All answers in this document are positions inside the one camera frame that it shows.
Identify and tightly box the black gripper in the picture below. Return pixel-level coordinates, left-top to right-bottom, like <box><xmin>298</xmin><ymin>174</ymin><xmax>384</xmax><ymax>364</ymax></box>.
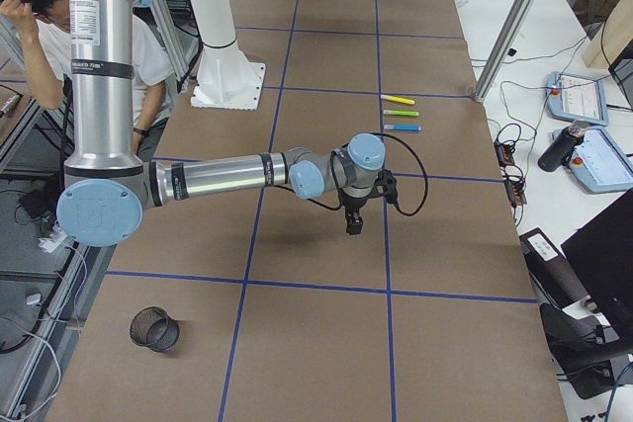
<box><xmin>340</xmin><ymin>191</ymin><xmax>369</xmax><ymax>217</ymax></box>

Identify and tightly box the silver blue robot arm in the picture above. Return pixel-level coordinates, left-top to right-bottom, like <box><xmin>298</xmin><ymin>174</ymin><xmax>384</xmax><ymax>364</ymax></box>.
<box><xmin>56</xmin><ymin>0</ymin><xmax>386</xmax><ymax>247</ymax></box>

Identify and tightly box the blue highlighter pen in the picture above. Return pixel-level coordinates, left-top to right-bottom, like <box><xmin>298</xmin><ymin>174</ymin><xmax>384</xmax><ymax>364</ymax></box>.
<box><xmin>384</xmin><ymin>125</ymin><xmax>421</xmax><ymax>133</ymax></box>

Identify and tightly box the green highlighter pen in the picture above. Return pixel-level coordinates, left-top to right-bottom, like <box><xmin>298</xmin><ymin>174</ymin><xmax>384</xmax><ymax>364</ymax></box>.
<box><xmin>382</xmin><ymin>110</ymin><xmax>419</xmax><ymax>118</ymax></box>

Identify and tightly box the yellow highlighter pen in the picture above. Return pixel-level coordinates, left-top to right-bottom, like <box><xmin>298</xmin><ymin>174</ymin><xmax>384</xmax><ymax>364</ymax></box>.
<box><xmin>380</xmin><ymin>94</ymin><xmax>415</xmax><ymax>106</ymax></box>

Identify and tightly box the brown paper table cover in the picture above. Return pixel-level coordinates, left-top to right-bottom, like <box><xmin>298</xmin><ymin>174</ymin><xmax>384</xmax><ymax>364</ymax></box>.
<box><xmin>47</xmin><ymin>0</ymin><xmax>567</xmax><ymax>421</ymax></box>

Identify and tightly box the orange black electronics box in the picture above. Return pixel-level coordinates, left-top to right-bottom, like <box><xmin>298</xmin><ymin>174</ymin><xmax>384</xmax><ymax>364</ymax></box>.
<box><xmin>494</xmin><ymin>141</ymin><xmax>515</xmax><ymax>167</ymax></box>

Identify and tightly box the black water bottle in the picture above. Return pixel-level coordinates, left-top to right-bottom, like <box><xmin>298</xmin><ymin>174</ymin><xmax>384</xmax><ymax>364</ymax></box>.
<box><xmin>537</xmin><ymin>121</ymin><xmax>589</xmax><ymax>172</ymax></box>

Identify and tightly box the far black mesh pen cup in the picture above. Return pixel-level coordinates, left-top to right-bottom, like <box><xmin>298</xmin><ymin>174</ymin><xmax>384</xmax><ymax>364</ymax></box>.
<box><xmin>129</xmin><ymin>306</ymin><xmax>180</xmax><ymax>353</ymax></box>

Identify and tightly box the far blue teach pendant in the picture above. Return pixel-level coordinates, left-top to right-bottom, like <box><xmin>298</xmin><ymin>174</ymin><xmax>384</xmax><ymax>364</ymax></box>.
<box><xmin>545</xmin><ymin>71</ymin><xmax>609</xmax><ymax>127</ymax></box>

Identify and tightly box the blue teach pendant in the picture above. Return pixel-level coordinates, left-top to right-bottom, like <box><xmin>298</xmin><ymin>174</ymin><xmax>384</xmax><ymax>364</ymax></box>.
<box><xmin>564</xmin><ymin>126</ymin><xmax>632</xmax><ymax>194</ymax></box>
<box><xmin>545</xmin><ymin>71</ymin><xmax>609</xmax><ymax>127</ymax></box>

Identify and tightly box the near blue teach pendant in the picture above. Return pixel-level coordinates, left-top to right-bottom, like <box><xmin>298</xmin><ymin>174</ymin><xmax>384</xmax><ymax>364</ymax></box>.
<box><xmin>564</xmin><ymin>126</ymin><xmax>632</xmax><ymax>194</ymax></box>

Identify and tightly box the black monitor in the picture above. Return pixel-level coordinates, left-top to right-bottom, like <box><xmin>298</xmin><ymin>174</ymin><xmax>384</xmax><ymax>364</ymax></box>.
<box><xmin>562</xmin><ymin>191</ymin><xmax>632</xmax><ymax>332</ymax></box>

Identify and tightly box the person in white shirt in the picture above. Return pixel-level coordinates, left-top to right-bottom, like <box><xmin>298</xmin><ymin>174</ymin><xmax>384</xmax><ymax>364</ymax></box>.
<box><xmin>0</xmin><ymin>0</ymin><xmax>174</xmax><ymax>159</ymax></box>

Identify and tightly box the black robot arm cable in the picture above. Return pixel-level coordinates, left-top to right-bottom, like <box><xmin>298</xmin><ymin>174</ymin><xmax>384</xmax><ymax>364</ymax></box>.
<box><xmin>276</xmin><ymin>132</ymin><xmax>429</xmax><ymax>218</ymax></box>

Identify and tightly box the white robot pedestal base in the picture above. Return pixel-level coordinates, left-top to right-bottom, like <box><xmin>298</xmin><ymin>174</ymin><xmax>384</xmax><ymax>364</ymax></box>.
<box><xmin>190</xmin><ymin>0</ymin><xmax>266</xmax><ymax>111</ymax></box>

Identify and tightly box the aluminium frame post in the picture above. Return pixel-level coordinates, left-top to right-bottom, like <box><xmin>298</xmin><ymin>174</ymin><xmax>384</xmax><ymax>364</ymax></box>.
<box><xmin>473</xmin><ymin>0</ymin><xmax>535</xmax><ymax>103</ymax></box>

